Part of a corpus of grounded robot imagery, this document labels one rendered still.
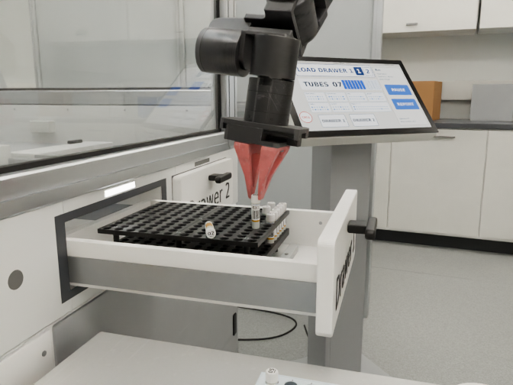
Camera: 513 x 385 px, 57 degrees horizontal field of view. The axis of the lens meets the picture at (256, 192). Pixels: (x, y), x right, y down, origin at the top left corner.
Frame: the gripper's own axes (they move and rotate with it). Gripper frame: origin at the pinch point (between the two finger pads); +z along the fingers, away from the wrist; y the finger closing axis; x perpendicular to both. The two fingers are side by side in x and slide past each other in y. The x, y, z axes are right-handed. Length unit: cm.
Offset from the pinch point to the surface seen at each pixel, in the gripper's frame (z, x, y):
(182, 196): 7.9, -20.0, 20.0
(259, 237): 4.9, 3.5, -2.3
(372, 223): 1.7, -3.1, -15.2
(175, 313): 31.1, -19.7, 18.7
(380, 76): -23, -108, -5
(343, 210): 0.6, -2.3, -11.2
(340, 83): -19, -95, 6
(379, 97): -16, -101, -7
